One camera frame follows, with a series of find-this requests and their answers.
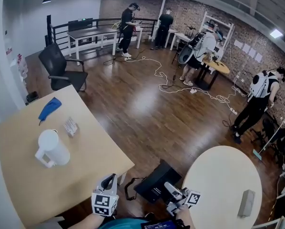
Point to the black office chair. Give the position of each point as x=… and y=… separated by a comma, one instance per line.
x=54, y=63

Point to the grey rectangular block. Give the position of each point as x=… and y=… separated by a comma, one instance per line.
x=247, y=203

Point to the white kettle jug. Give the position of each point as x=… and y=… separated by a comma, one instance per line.
x=54, y=149

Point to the black chest device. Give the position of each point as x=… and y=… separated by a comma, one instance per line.
x=158, y=224

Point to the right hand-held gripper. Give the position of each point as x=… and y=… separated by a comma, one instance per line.
x=193, y=199

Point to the teal head mop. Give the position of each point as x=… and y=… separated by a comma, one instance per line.
x=257, y=155

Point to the small clear card box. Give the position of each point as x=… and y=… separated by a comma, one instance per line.
x=70, y=126

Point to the blue cloth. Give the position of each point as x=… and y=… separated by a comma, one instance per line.
x=48, y=110

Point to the white paper sheet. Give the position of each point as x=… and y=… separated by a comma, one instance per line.
x=246, y=48
x=238, y=44
x=252, y=52
x=258, y=57

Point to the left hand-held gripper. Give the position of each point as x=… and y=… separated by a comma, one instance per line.
x=104, y=203

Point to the square ceiling light panel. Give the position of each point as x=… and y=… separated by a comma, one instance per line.
x=275, y=33

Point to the group of black chairs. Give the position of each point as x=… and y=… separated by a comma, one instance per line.
x=280, y=139

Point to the person's right hand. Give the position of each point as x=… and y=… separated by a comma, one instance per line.
x=184, y=213

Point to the white desk with dark top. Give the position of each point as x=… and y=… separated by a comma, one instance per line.
x=92, y=33

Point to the white backpack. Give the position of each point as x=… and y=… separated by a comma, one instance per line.
x=259, y=85

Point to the white round pod chair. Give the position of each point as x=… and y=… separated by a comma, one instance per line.
x=186, y=54

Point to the person's teal shirt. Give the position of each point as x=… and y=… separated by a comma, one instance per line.
x=125, y=224

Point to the white shelf unit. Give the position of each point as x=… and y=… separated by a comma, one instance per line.
x=226, y=30

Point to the white power strip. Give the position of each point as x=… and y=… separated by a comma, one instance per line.
x=233, y=110
x=193, y=91
x=127, y=59

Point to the person's left forearm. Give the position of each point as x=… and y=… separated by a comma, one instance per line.
x=90, y=222

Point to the black pendant lamp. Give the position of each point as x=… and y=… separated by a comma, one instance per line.
x=46, y=0

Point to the black waste bin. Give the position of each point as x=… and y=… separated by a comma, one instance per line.
x=32, y=98

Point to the round wooden table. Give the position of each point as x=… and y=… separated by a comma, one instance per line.
x=220, y=67

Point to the black metal railing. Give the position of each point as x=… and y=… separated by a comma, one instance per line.
x=61, y=26

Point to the small white table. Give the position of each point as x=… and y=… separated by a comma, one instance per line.
x=178, y=36

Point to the black monitor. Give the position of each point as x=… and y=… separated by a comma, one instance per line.
x=79, y=24

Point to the round white table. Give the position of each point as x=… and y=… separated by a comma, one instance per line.
x=216, y=170

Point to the light wooden table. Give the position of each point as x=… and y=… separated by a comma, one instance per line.
x=85, y=151

